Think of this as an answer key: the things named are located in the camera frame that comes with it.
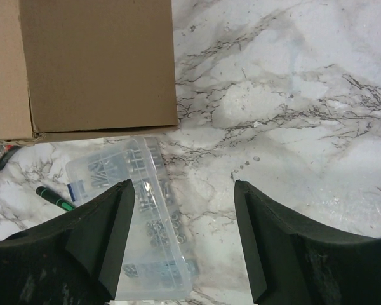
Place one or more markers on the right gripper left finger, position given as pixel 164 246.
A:
pixel 75 258

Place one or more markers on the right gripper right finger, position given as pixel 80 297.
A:
pixel 292 259

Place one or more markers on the clear plastic screw organizer box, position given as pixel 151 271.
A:
pixel 159 263

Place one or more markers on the brown cardboard express box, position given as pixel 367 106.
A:
pixel 74 70

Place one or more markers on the black green precision screwdriver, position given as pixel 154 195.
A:
pixel 54 198

